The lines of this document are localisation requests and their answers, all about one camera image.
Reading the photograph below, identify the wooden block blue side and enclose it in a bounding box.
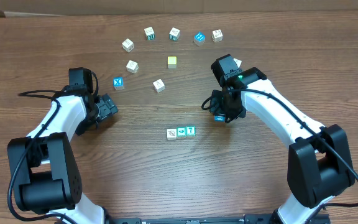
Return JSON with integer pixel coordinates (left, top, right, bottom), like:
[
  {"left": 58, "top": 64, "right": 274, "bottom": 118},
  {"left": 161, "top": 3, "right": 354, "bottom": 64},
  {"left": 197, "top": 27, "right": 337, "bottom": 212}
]
[{"left": 214, "top": 116, "right": 226, "bottom": 122}]

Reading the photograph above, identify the green 7 wooden block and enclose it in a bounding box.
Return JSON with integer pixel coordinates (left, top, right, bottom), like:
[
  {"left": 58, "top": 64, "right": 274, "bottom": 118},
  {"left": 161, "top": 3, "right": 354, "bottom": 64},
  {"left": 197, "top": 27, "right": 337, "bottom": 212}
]
[{"left": 186, "top": 126, "right": 196, "bottom": 138}]

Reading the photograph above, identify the green 4 wooden block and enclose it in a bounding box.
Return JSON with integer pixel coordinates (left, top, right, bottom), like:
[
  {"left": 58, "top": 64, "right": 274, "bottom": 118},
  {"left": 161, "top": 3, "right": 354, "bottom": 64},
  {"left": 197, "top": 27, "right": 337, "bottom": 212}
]
[{"left": 177, "top": 127, "right": 186, "bottom": 139}]

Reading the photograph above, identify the leaf drawing wooden block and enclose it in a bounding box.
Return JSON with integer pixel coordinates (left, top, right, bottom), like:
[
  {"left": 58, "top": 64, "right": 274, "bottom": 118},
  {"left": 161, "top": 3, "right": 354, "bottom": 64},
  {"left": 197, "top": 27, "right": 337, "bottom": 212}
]
[{"left": 167, "top": 128, "right": 177, "bottom": 141}]

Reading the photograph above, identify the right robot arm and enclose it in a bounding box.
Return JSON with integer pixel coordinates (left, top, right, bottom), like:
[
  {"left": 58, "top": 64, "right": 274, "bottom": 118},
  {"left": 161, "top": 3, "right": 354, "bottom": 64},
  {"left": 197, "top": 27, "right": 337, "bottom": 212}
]
[{"left": 202, "top": 55, "right": 356, "bottom": 223}]

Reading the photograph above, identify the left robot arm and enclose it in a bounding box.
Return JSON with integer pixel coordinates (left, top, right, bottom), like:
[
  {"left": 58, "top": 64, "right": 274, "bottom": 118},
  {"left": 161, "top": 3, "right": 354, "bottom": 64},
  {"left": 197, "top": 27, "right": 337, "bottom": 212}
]
[{"left": 7, "top": 67, "right": 118, "bottom": 223}]

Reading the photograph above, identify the blue X wooden block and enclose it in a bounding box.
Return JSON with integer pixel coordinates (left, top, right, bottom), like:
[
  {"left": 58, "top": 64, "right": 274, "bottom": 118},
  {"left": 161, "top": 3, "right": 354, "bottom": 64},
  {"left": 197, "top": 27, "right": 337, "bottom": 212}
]
[{"left": 113, "top": 77, "right": 124, "bottom": 90}]

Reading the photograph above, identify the wooden block far right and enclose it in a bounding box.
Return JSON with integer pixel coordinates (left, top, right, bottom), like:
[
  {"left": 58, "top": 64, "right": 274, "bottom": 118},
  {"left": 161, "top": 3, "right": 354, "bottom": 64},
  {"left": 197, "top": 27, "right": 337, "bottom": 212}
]
[{"left": 233, "top": 58, "right": 242, "bottom": 68}]

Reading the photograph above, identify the wooden block left middle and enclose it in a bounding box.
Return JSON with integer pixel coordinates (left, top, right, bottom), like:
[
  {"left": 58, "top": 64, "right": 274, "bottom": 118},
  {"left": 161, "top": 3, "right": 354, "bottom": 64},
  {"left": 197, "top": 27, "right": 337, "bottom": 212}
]
[{"left": 126, "top": 60, "right": 139, "bottom": 73}]

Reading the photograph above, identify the wooden block red drawing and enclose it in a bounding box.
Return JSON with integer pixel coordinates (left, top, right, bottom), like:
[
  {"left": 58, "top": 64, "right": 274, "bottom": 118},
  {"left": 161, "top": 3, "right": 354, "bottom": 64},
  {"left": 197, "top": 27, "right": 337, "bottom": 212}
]
[{"left": 152, "top": 79, "right": 165, "bottom": 93}]

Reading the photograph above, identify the plain wooden block far left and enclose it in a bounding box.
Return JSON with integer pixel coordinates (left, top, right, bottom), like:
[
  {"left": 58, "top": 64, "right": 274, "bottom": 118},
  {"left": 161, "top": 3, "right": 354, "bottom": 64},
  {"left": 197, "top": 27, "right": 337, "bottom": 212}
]
[{"left": 122, "top": 39, "right": 134, "bottom": 52}]

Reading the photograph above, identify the wooden block drawing top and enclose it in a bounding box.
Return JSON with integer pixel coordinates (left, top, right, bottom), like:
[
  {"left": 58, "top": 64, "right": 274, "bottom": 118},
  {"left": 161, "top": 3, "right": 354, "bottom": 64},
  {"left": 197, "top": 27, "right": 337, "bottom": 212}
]
[{"left": 212, "top": 29, "right": 223, "bottom": 42}]

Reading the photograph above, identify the yellow top wooden block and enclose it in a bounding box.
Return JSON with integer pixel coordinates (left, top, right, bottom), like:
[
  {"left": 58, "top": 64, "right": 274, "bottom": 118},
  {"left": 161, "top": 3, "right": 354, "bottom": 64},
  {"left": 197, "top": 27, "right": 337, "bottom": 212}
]
[{"left": 167, "top": 56, "right": 177, "bottom": 69}]

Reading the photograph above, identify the blue top wooden block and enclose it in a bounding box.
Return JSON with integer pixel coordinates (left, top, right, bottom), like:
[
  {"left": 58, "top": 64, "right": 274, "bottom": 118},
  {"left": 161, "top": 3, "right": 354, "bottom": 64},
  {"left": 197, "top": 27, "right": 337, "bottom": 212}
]
[{"left": 193, "top": 32, "right": 206, "bottom": 46}]

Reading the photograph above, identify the wooden block teal letter side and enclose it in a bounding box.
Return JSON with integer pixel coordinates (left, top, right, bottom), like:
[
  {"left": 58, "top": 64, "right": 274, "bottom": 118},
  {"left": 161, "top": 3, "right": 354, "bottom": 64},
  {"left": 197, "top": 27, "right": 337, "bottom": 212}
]
[{"left": 169, "top": 27, "right": 180, "bottom": 41}]

